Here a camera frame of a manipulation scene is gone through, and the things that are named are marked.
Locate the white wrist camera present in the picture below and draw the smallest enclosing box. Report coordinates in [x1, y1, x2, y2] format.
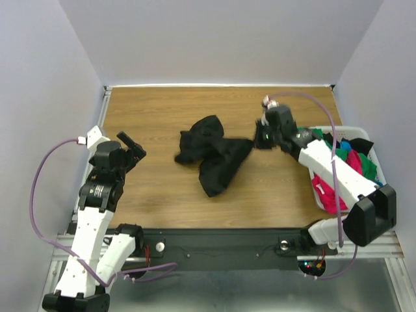
[261, 96, 280, 125]
[76, 125, 110, 153]

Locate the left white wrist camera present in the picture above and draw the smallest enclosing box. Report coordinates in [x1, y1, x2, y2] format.
[76, 125, 110, 153]

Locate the black t shirt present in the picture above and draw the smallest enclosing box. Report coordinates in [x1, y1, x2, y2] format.
[174, 115, 254, 198]
[317, 130, 374, 156]

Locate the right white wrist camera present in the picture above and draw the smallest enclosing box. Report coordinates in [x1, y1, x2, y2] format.
[261, 96, 280, 125]

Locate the pink t shirt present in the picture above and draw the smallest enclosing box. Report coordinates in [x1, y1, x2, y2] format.
[311, 149, 364, 214]

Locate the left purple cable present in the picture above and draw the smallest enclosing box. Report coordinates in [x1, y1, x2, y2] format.
[29, 138, 178, 283]

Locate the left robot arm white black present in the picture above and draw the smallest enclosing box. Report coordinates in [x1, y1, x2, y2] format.
[42, 131, 146, 311]

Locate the green t shirt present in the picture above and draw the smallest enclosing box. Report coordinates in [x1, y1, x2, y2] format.
[311, 128, 378, 179]

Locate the aluminium frame rail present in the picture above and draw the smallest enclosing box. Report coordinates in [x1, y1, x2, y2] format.
[38, 86, 113, 312]

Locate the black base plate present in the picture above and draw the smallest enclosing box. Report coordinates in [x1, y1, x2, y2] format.
[123, 227, 337, 271]

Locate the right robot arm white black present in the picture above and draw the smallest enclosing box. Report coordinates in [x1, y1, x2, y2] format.
[255, 103, 397, 254]

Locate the blue t shirt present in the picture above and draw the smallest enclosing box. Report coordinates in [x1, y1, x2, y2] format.
[337, 140, 352, 152]

